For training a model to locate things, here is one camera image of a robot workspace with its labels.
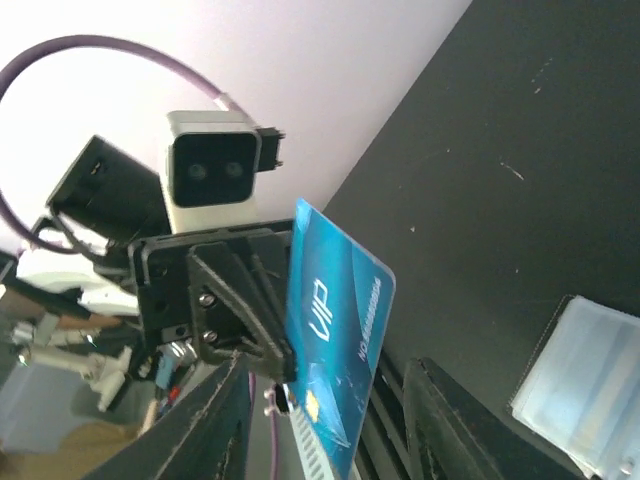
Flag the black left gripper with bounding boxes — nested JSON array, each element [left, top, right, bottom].
[[129, 220, 296, 382]]

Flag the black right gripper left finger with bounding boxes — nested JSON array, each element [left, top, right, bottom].
[[84, 356, 250, 480]]

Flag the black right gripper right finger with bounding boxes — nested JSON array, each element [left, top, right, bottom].
[[402, 357, 506, 480]]

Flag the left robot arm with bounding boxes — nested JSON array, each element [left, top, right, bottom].
[[38, 136, 297, 384]]

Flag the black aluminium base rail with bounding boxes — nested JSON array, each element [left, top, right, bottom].
[[355, 351, 411, 480]]

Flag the white slotted cable duct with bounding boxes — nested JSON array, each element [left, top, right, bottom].
[[287, 391, 336, 480]]

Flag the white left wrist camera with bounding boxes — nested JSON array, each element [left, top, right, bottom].
[[159, 110, 284, 234]]

